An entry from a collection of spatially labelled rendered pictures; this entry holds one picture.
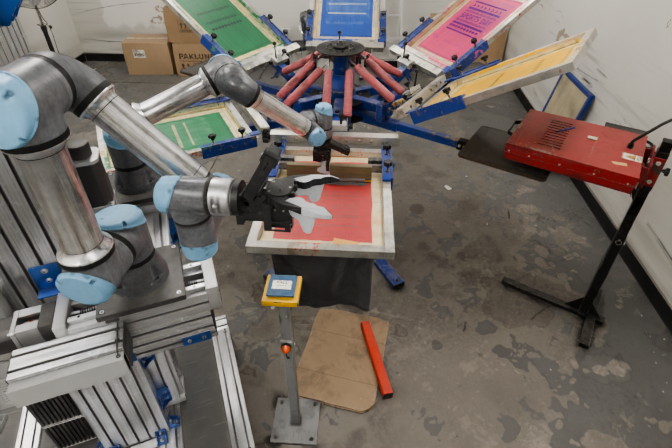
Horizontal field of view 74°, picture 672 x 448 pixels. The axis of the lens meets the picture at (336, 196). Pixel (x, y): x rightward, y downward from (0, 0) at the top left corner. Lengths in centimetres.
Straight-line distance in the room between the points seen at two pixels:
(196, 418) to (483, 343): 157
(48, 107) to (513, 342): 252
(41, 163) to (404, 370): 208
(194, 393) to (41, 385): 109
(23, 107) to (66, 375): 71
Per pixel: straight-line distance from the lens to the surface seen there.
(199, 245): 96
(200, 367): 242
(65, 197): 101
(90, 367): 134
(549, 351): 289
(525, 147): 232
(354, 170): 209
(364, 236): 184
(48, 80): 95
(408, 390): 254
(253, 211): 88
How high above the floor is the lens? 217
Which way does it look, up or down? 36 degrees down
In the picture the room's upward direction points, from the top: straight up
